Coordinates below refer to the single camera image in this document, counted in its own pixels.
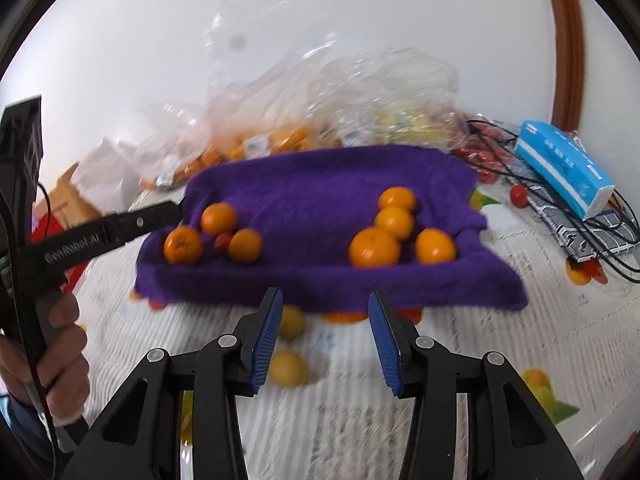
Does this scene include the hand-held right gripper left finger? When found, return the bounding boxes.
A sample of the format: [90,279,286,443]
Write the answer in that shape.
[60,301,284,480]

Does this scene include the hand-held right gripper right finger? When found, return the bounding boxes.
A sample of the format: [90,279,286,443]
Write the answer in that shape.
[367,290,586,480]

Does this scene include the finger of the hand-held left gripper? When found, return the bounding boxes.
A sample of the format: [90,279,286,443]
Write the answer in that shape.
[102,200,184,248]

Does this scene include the pale yellow round fruit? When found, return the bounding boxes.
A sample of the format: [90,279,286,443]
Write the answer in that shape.
[278,306,306,339]
[267,350,308,387]

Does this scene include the mandarin orange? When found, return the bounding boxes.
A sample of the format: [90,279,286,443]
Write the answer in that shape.
[163,226,204,266]
[200,202,238,236]
[378,186,418,211]
[348,226,402,269]
[374,206,416,241]
[415,228,458,265]
[228,228,263,264]

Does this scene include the purple towel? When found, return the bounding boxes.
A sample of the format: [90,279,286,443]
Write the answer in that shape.
[132,144,530,313]

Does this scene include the person's left forearm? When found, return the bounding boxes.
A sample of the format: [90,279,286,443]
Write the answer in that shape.
[0,375,63,480]

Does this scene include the person's left hand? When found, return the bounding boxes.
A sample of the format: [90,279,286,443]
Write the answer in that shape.
[0,292,92,423]

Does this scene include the white plastic bag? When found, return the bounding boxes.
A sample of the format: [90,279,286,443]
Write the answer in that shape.
[75,134,153,183]

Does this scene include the fruit print tablecloth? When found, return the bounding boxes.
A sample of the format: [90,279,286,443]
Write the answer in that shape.
[75,180,640,480]

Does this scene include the clear bag of small oranges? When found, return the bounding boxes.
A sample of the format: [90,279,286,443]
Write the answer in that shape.
[137,102,231,192]

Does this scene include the clear bag of mandarins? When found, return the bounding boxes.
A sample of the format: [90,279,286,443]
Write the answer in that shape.
[207,2,346,158]

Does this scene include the clear bag of red fruit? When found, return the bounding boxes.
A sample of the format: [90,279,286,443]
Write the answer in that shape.
[450,119,517,183]

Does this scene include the clear bag of yellow fruit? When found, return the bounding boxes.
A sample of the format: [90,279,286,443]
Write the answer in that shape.
[322,47,461,152]

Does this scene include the striped pouch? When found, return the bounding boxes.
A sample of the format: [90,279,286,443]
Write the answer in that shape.
[532,200,640,264]

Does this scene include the blue tissue pack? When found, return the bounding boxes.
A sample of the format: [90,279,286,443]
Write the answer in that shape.
[515,120,616,221]

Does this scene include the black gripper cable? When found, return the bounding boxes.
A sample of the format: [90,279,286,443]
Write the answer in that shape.
[10,182,58,480]

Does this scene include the black cables on table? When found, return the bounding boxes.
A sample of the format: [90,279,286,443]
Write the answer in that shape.
[465,117,640,286]

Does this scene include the brown wooden door frame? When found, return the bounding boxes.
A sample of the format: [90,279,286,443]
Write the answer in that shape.
[542,0,587,133]

